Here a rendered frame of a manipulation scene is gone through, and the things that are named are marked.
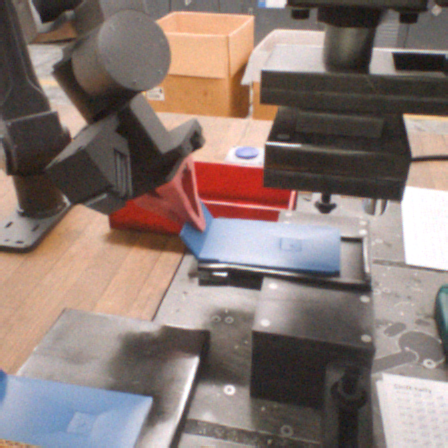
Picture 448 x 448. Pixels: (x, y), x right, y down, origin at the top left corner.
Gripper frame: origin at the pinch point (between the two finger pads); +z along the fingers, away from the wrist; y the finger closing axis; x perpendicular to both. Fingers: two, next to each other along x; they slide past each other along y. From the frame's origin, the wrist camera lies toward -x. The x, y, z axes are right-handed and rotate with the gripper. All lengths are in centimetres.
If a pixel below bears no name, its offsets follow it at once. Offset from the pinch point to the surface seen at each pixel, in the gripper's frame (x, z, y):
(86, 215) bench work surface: 15.0, -1.0, -23.2
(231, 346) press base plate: -6.4, 11.3, -1.2
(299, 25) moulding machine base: 444, 65, -54
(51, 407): -18.2, 1.9, -11.1
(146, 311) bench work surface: -3.0, 6.1, -10.1
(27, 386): -16.6, 0.4, -13.8
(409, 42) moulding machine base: 435, 123, 23
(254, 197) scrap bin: 23.3, 10.6, -2.9
